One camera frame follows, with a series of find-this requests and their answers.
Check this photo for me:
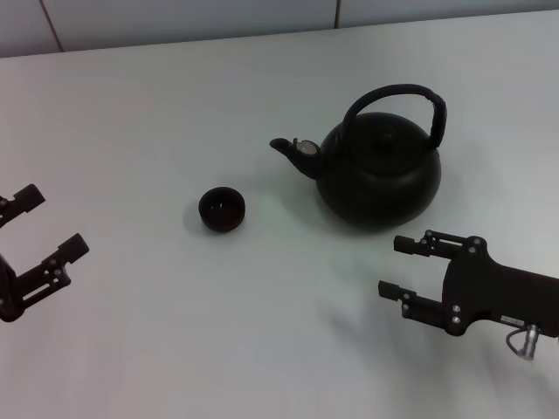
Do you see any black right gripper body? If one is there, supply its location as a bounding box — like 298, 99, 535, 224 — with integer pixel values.
439, 236, 559, 338

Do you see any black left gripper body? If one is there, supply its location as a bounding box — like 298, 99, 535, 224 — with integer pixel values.
0, 254, 24, 324

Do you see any black round teapot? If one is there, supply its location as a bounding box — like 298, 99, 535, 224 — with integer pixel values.
269, 82, 449, 232

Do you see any small black teacup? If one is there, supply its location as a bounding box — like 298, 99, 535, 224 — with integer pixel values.
198, 186, 246, 234

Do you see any silver cable connector plug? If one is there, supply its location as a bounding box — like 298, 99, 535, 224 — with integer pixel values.
505, 323, 542, 360

